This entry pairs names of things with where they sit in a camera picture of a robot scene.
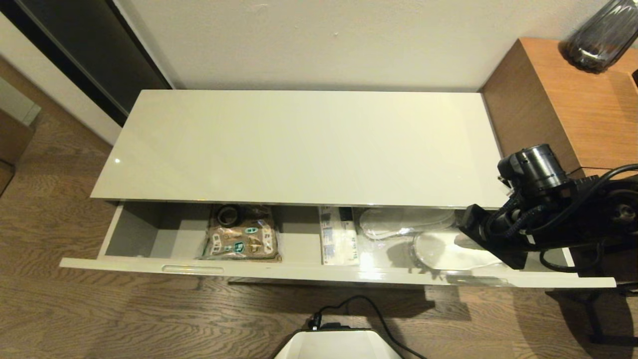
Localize black door panel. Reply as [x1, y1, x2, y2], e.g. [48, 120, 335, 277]
[0, 0, 172, 128]

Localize white door frame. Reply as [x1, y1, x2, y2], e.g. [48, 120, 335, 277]
[0, 12, 123, 147]

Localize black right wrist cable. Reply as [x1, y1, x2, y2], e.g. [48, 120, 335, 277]
[486, 197, 544, 239]

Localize brown wooden desk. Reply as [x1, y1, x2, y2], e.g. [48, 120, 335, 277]
[478, 37, 638, 180]

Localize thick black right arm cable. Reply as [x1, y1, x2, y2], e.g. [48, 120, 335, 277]
[528, 164, 638, 232]

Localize brown grain bag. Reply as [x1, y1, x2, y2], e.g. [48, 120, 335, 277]
[199, 204, 282, 263]

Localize dark ribbed glass vase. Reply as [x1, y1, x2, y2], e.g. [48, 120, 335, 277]
[563, 0, 638, 74]

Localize white slipper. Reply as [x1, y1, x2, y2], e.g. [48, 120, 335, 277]
[358, 208, 457, 241]
[411, 229, 505, 272]

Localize black base power cable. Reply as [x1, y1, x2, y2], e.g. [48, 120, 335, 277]
[308, 296, 427, 359]

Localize black tape roll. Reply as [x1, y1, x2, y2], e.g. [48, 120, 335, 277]
[217, 204, 241, 227]

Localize black right arm cable loop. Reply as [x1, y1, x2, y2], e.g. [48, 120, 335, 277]
[540, 248, 580, 273]

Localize white tissue pack blue print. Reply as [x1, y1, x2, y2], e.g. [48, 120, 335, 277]
[319, 205, 360, 266]

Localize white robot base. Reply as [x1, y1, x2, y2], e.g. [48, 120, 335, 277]
[273, 329, 403, 359]

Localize white glossy low cabinet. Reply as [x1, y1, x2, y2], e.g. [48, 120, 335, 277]
[90, 89, 519, 209]

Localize black metal chair legs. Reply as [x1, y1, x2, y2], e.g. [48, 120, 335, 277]
[546, 284, 638, 345]

